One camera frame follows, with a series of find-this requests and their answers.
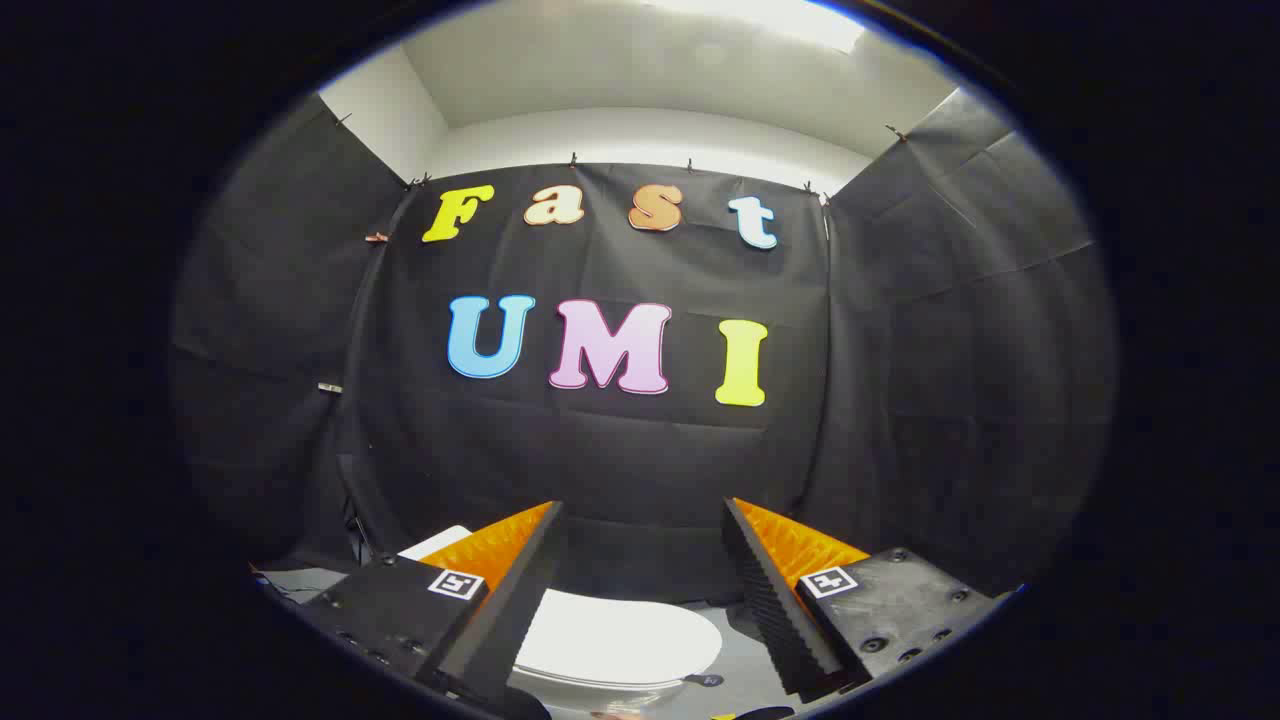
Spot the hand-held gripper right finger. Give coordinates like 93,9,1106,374
722,497,1003,703

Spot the white toilet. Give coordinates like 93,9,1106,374
398,524,701,713

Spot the black backdrop cloth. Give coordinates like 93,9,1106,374
170,88,1116,606

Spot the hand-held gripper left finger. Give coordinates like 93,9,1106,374
290,500,566,720

